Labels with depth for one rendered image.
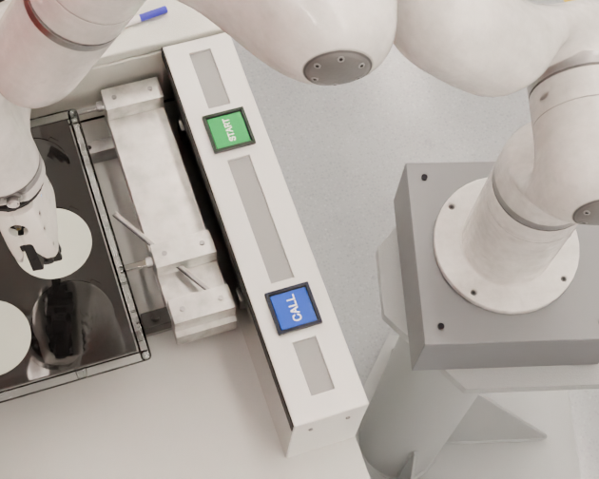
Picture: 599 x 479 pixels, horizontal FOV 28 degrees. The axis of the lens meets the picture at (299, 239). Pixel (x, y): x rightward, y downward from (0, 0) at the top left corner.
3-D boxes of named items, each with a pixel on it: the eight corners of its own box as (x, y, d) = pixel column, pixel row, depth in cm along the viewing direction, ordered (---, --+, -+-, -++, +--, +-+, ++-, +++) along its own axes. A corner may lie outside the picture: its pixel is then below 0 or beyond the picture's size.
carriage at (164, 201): (177, 346, 153) (176, 337, 150) (103, 111, 167) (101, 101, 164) (236, 329, 155) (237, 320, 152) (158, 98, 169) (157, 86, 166)
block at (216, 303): (175, 332, 151) (174, 323, 148) (167, 308, 152) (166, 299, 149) (235, 315, 152) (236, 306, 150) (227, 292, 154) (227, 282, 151)
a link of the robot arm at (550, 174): (587, 137, 140) (659, 24, 119) (608, 283, 133) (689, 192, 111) (487, 137, 139) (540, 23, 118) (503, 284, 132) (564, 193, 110)
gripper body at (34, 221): (43, 208, 126) (68, 259, 136) (38, 130, 131) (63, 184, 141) (-28, 220, 126) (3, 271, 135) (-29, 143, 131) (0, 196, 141)
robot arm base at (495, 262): (555, 170, 160) (598, 102, 143) (594, 302, 152) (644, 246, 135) (418, 189, 157) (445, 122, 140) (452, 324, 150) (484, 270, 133)
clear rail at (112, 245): (142, 363, 148) (142, 359, 146) (67, 113, 162) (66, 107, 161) (153, 360, 148) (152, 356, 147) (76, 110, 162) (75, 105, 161)
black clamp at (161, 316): (144, 335, 150) (144, 328, 148) (140, 319, 151) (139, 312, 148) (172, 328, 151) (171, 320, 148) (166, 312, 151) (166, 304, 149)
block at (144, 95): (107, 121, 163) (106, 109, 160) (101, 101, 164) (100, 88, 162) (164, 106, 165) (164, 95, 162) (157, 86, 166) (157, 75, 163)
